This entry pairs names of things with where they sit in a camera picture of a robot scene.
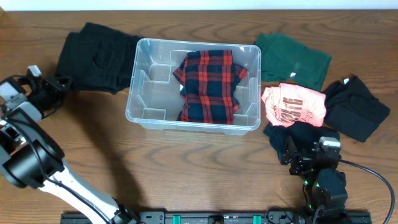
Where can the pink printed t-shirt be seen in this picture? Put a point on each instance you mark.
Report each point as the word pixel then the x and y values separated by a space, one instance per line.
pixel 287 103

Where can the clear plastic storage bin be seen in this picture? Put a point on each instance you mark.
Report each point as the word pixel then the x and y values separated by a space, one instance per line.
pixel 155 101

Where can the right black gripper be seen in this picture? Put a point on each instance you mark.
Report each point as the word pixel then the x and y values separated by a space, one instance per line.
pixel 301 163

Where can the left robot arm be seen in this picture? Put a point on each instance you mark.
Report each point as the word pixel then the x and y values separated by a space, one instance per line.
pixel 31 158

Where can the dark navy folded garment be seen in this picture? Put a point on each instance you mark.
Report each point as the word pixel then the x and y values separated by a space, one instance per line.
pixel 302 134

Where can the black sweater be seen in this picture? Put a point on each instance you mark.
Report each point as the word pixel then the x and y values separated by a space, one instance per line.
pixel 352 109

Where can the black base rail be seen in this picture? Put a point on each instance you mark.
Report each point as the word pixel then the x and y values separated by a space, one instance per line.
pixel 268 217

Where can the dark green garment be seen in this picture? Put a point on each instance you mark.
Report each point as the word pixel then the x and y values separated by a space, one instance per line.
pixel 284 58

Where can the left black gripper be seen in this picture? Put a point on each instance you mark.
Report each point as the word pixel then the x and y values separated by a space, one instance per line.
pixel 51 88

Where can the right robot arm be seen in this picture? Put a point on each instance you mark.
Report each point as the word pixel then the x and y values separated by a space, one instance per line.
pixel 324 187

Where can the black pants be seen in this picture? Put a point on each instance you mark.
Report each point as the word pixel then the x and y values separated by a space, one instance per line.
pixel 98 58

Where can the red navy plaid shirt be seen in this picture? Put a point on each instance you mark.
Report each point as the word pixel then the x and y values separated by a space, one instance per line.
pixel 209 79

